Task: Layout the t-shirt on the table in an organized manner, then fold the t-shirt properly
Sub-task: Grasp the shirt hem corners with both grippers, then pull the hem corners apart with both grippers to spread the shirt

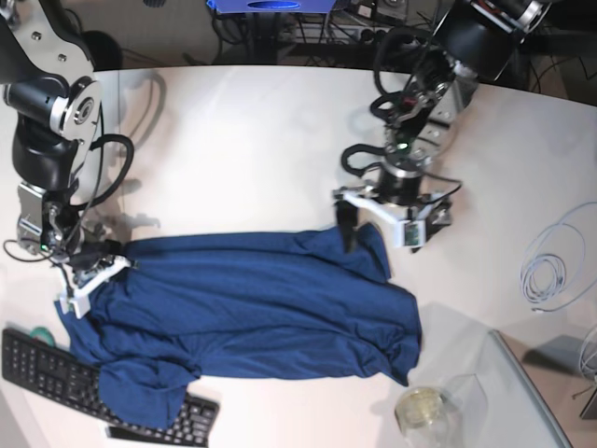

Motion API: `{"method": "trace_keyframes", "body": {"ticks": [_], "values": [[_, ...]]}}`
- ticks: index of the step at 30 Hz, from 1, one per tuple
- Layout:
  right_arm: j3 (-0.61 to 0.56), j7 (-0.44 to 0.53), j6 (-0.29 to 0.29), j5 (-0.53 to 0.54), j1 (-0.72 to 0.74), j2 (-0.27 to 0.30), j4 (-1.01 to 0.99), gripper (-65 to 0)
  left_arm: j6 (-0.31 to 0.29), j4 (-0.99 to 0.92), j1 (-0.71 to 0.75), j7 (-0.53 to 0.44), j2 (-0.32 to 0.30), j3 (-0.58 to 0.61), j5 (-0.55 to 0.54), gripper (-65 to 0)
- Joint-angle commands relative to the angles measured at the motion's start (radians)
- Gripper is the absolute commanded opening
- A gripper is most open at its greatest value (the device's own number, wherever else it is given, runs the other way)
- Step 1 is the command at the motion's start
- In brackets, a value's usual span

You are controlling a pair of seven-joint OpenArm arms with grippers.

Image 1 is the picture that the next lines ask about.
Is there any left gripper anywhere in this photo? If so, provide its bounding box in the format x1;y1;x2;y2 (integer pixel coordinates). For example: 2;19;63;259
332;161;452;254

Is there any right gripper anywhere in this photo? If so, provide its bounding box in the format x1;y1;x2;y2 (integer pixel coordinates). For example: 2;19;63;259
55;240;131;319

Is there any blue long-sleeve t-shirt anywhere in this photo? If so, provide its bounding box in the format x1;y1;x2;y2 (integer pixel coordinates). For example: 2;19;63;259
60;225;423;428

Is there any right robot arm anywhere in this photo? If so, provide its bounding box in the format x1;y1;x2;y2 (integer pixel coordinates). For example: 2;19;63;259
1;1;134;318

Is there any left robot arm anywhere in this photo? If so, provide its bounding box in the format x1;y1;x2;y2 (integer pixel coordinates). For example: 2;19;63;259
333;1;552;253

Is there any green tape roll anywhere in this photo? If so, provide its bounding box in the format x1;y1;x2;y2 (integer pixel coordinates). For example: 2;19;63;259
29;327;55;347

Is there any black computer keyboard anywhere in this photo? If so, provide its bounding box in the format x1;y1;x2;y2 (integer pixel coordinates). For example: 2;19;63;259
1;328;219;447

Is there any clear glass jar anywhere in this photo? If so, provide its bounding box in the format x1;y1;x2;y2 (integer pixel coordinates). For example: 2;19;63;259
395;374;489;447

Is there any blue box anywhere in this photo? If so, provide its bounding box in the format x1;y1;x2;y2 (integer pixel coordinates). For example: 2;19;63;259
206;0;336;14

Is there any coiled white cable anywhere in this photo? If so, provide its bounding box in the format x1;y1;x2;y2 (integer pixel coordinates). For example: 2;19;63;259
519;201;597;315

